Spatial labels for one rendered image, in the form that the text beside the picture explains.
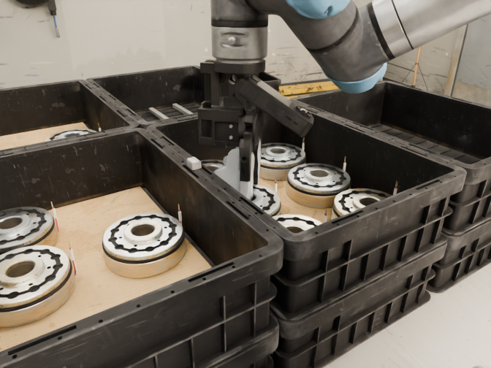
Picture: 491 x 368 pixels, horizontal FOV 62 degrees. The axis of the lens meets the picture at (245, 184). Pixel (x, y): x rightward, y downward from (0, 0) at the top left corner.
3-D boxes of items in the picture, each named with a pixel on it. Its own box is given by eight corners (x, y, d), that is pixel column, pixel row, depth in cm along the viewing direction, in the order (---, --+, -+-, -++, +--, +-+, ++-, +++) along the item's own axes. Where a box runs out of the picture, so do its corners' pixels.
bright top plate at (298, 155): (316, 161, 74) (316, 158, 74) (266, 171, 70) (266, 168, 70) (287, 142, 82) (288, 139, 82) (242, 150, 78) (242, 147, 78)
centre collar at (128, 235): (169, 235, 53) (169, 231, 52) (134, 249, 50) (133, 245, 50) (152, 218, 56) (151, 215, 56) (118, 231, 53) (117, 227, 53)
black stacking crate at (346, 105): (550, 191, 73) (574, 131, 68) (451, 245, 59) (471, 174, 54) (377, 128, 103) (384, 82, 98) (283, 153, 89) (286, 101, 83)
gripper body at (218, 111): (213, 134, 65) (211, 55, 60) (267, 138, 64) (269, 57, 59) (198, 150, 58) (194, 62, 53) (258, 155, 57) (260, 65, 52)
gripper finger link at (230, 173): (214, 204, 63) (216, 144, 61) (252, 208, 62) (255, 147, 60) (208, 209, 60) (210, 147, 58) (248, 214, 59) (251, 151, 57)
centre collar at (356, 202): (394, 207, 59) (395, 204, 58) (370, 217, 56) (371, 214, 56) (367, 193, 62) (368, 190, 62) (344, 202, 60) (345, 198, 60)
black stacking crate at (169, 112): (280, 152, 89) (283, 101, 83) (150, 188, 74) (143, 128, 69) (197, 106, 118) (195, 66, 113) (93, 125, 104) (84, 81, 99)
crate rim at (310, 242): (468, 187, 54) (473, 171, 53) (291, 266, 40) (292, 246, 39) (284, 110, 84) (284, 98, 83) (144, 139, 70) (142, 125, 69)
